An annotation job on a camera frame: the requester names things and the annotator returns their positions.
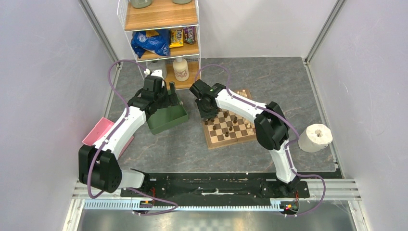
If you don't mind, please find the pink plastic tray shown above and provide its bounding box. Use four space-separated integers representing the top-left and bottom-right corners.
78 117 136 160

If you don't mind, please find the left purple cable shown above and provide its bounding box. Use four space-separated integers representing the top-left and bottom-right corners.
87 60 179 217

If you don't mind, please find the yellow candy bag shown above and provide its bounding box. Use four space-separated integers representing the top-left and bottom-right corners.
169 28 184 48

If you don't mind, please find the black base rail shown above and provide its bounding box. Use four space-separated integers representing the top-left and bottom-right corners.
139 172 310 207

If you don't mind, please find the brown candy bag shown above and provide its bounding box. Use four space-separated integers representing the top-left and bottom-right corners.
183 26 197 45

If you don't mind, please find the cream lotion bottle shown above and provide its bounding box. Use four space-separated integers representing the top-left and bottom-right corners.
173 57 189 82

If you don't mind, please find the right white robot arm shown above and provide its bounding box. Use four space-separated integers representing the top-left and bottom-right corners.
190 79 300 197

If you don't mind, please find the white wire wooden shelf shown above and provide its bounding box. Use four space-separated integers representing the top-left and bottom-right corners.
117 0 201 90

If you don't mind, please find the blue snack bag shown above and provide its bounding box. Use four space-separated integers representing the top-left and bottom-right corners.
131 29 170 58

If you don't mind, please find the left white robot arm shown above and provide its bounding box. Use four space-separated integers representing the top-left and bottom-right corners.
78 75 180 198

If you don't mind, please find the wooden chess board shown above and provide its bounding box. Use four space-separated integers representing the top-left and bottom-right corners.
202 90 262 149

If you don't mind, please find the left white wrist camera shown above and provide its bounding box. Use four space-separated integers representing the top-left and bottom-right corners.
144 69 165 88

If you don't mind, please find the green plastic tray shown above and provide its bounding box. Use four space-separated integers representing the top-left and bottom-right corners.
146 97 189 135

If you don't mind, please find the white paper roll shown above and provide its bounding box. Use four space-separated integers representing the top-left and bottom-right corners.
298 124 333 153

